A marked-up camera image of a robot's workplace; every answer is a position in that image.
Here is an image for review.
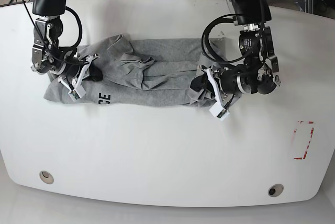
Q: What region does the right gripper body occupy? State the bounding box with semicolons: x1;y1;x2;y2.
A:
58;54;99;92

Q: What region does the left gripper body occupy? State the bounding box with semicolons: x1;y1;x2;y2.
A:
197;65;242;109

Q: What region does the grey t-shirt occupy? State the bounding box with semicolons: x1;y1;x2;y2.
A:
43;33;231;108

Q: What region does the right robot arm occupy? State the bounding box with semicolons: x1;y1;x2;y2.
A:
31;0;103;99

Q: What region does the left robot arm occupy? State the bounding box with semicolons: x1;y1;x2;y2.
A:
188;0;280;112

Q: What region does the red tape rectangle marking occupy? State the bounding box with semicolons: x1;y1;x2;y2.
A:
289;121;315;160

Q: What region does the left table grommet hole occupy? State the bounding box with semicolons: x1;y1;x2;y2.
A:
39;171;54;185

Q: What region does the table grommet hole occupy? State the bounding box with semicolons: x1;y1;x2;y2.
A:
39;171;54;185
268;184;284;197

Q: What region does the right table grommet hole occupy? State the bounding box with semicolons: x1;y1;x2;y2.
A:
268;184;284;197

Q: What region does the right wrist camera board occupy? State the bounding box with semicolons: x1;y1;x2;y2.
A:
68;86;86;102

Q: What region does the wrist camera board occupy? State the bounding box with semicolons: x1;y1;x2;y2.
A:
68;86;86;102
209;102;230;121

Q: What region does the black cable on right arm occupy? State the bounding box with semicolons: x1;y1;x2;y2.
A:
12;0;84;65

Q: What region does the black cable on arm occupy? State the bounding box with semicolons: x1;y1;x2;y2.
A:
12;0;84;65
200;0;267;69

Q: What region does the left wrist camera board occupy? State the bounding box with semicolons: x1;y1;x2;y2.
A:
209;102;230;121

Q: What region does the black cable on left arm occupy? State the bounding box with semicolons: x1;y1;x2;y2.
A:
200;0;267;69

